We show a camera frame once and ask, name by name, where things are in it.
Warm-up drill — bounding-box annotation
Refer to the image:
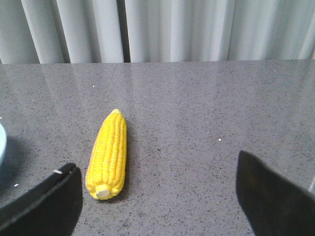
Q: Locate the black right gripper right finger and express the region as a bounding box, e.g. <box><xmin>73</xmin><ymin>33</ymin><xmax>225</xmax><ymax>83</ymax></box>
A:
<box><xmin>236</xmin><ymin>150</ymin><xmax>315</xmax><ymax>236</ymax></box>

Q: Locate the light blue round plate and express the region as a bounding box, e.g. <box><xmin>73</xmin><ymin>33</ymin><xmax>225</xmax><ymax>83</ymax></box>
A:
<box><xmin>0</xmin><ymin>124</ymin><xmax>7</xmax><ymax>164</ymax></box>

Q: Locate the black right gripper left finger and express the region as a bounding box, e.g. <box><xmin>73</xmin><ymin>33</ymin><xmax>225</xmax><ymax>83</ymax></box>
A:
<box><xmin>0</xmin><ymin>163</ymin><xmax>83</xmax><ymax>236</ymax></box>

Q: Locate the grey pleated curtain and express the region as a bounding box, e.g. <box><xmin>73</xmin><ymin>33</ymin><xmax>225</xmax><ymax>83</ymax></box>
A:
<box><xmin>0</xmin><ymin>0</ymin><xmax>315</xmax><ymax>64</ymax></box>

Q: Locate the yellow corn cob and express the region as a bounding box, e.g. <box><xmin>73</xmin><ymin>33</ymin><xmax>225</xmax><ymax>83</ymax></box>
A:
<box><xmin>85</xmin><ymin>109</ymin><xmax>127</xmax><ymax>200</ymax></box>

